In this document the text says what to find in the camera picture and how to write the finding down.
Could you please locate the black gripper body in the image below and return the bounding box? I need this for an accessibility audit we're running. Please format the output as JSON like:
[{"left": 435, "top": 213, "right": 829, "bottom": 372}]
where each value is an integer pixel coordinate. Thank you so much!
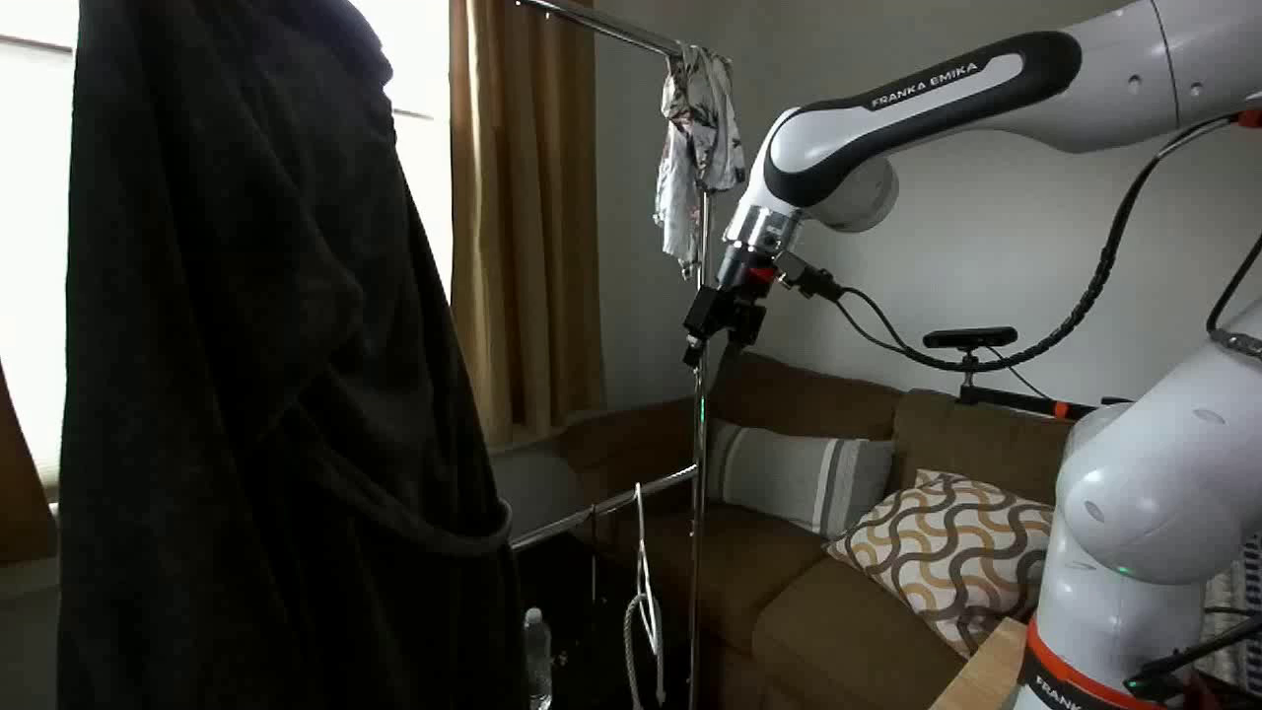
[{"left": 680, "top": 276, "right": 777, "bottom": 372}]

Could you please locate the black robe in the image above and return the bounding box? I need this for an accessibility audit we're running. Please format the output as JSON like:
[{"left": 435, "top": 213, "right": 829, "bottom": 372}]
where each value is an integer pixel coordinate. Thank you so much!
[{"left": 51, "top": 0, "right": 530, "bottom": 710}]

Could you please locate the metal garment rack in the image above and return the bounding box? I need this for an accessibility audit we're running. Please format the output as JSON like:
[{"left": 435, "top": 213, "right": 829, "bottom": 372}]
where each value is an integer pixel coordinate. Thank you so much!
[{"left": 506, "top": 0, "right": 722, "bottom": 710}]

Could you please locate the grey striped pillow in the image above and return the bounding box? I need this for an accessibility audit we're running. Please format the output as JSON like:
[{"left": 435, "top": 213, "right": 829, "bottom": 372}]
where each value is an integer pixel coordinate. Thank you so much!
[{"left": 706, "top": 419, "right": 899, "bottom": 544}]

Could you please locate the white patterned cloth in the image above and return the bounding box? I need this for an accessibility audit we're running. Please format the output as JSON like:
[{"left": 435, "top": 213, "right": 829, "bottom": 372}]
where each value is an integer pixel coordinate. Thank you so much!
[{"left": 649, "top": 42, "right": 748, "bottom": 288}]

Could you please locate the tan curtain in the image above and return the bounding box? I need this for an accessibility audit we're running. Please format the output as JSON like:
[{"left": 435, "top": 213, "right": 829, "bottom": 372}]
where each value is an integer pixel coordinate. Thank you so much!
[{"left": 446, "top": 0, "right": 611, "bottom": 451}]

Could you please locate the white plastic hanger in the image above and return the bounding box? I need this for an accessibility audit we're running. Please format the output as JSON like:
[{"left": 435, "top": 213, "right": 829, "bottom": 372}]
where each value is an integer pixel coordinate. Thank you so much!
[{"left": 619, "top": 477, "right": 670, "bottom": 710}]

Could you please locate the brown sofa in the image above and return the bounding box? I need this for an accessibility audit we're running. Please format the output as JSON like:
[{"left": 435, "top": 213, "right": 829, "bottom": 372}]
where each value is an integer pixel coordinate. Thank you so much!
[{"left": 565, "top": 348, "right": 1096, "bottom": 710}]

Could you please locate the brown wave patterned pillow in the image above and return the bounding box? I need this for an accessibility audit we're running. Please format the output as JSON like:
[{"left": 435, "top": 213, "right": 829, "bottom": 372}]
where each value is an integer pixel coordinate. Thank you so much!
[{"left": 824, "top": 467, "right": 1058, "bottom": 659}]

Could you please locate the white bottle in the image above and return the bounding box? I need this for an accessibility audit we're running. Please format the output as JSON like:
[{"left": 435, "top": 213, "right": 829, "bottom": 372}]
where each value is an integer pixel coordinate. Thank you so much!
[{"left": 519, "top": 605, "right": 561, "bottom": 706}]

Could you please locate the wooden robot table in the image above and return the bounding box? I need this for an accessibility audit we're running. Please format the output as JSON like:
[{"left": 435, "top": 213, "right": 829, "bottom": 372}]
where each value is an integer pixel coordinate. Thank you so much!
[{"left": 927, "top": 615, "right": 1033, "bottom": 710}]

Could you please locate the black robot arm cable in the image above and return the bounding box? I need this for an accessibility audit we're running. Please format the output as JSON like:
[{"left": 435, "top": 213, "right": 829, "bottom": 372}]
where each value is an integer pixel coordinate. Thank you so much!
[{"left": 783, "top": 110, "right": 1248, "bottom": 376}]

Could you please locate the black camera on tripod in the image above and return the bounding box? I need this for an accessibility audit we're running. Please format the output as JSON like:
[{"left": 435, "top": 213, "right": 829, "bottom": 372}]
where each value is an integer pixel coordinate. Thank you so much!
[{"left": 920, "top": 322, "right": 1099, "bottom": 425}]

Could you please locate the black base cable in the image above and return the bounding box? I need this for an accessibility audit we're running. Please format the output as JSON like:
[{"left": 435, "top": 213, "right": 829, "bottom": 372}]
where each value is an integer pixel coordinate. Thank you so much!
[{"left": 1121, "top": 610, "right": 1262, "bottom": 703}]

